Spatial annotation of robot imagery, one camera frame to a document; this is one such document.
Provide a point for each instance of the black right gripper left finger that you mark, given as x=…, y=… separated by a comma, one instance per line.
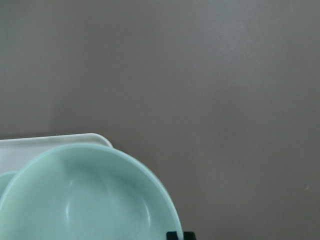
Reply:
x=171, y=235

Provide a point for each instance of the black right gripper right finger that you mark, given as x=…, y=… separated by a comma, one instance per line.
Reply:
x=189, y=235

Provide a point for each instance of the green bowl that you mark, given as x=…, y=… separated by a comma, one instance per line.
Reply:
x=87, y=192
x=5, y=178

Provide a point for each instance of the white rectangular tray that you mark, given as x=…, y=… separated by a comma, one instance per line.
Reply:
x=15, y=153

